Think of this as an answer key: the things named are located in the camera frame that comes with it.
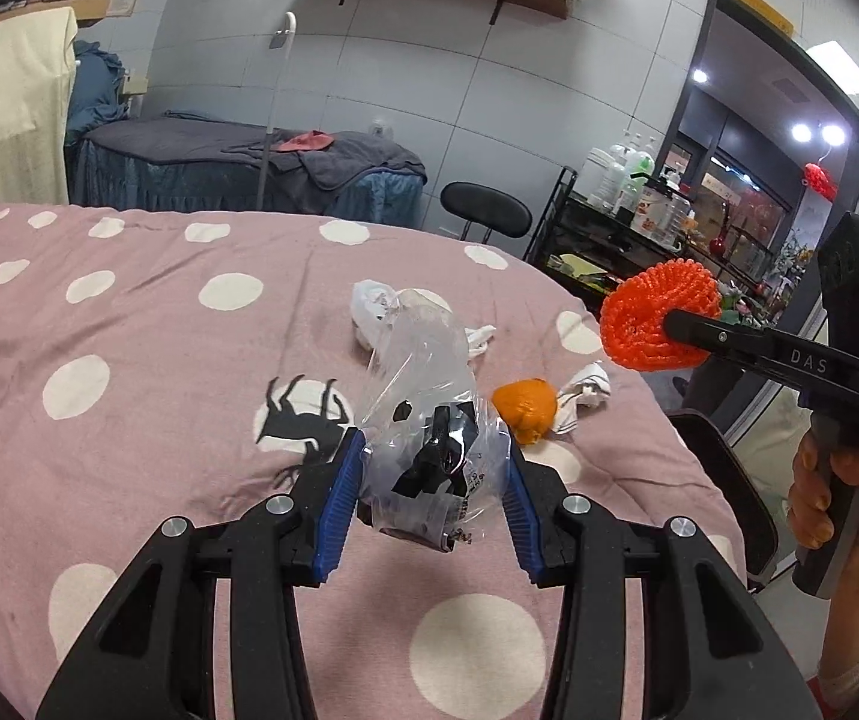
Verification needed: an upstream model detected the white tissue with black stripes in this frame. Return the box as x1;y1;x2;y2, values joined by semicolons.
551;362;612;436

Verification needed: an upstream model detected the pink polka dot bedspread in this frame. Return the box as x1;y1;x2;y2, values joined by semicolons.
0;202;749;720

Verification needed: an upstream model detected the person's right forearm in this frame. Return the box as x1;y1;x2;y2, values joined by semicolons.
816;583;859;717

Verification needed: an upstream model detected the cream cloth on chair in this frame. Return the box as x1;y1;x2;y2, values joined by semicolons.
0;7;77;205

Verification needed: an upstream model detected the person's right hand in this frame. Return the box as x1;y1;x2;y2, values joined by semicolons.
788;429;859;608

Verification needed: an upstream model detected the blue massage bed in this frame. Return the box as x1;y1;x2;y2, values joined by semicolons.
70;110;427;227

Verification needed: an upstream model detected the orange peel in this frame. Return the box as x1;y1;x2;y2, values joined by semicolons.
491;379;558;445

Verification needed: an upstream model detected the black metal trolley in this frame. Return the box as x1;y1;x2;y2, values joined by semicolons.
523;166;760;316

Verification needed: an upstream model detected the red cloth on bed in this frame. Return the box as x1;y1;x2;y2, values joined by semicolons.
273;130;335;153

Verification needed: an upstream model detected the black round stool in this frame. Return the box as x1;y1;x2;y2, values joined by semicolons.
439;182;532;242

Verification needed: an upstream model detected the black trash bin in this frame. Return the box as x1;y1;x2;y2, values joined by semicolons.
667;410;779;592

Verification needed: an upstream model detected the clear plastic wrapper black print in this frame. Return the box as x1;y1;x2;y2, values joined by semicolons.
358;289;511;553

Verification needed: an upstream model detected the white floor lamp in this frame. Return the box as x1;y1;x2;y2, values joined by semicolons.
255;10;297;211

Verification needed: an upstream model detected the red hanging ornament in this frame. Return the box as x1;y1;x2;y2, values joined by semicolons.
802;163;838;203

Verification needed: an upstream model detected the orange foam fruit net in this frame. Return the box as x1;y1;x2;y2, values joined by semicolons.
600;259;722;372

